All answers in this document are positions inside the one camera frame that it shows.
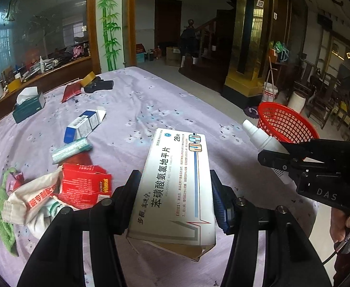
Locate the brown tape roll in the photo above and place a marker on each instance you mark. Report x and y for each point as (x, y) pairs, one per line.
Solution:
(88, 79)

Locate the row of assorted clutter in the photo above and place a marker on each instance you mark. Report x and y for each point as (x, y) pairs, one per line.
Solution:
(34, 68)

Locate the dark green tissue box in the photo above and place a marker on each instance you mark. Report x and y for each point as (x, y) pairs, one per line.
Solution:
(28, 109)

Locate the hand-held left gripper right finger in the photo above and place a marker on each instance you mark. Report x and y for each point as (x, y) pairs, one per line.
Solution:
(221, 206)

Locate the dark red packet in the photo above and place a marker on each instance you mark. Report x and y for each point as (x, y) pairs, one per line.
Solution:
(71, 92)

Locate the wooden chair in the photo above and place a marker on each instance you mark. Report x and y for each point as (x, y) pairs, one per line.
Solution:
(305, 80)
(324, 101)

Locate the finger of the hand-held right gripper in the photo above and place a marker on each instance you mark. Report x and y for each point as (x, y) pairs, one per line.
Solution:
(275, 160)
(300, 148)

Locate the green white bag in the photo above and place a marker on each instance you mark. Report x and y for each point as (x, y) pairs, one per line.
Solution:
(279, 50)

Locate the wooden staircase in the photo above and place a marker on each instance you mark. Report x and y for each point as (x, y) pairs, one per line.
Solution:
(202, 50)

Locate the white cylinder bin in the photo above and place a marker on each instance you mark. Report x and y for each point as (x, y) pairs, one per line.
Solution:
(296, 103)

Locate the white bucket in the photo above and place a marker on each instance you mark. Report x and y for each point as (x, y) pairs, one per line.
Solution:
(269, 94)

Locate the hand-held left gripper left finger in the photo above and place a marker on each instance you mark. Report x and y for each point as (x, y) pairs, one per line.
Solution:
(129, 192)

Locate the red torn carton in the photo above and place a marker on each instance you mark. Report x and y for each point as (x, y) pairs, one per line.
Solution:
(82, 185)

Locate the green white small box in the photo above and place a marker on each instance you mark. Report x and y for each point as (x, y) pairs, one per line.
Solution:
(70, 151)

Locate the brown door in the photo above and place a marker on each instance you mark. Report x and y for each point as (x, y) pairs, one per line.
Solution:
(167, 21)

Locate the cardboard box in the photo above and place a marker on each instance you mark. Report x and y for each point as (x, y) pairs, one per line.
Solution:
(172, 55)

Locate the bamboo painted panel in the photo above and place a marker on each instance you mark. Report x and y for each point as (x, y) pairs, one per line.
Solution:
(109, 21)

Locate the blue white medicine box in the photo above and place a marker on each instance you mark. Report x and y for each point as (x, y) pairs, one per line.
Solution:
(82, 124)

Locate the pink wrapper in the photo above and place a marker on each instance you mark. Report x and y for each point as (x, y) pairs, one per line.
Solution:
(15, 182)

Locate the black pouch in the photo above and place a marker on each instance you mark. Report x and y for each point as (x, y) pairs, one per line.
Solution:
(101, 85)

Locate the gold black pillar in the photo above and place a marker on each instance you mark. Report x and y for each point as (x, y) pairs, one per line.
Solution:
(246, 50)

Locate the red mesh basket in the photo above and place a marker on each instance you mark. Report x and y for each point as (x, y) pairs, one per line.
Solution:
(282, 119)

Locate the glass partition panel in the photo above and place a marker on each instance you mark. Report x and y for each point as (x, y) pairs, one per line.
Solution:
(43, 21)

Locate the white spray bottle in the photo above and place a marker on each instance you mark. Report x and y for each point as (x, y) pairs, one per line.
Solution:
(261, 137)

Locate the white printed plastic bag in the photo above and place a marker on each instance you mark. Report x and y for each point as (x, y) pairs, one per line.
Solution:
(31, 197)

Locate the purple mop head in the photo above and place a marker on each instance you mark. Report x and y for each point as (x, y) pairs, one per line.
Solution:
(251, 111)

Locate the person's right hand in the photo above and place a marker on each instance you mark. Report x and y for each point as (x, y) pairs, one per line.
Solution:
(339, 224)

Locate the purple floral tablecloth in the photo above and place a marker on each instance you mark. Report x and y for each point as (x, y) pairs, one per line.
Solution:
(163, 101)

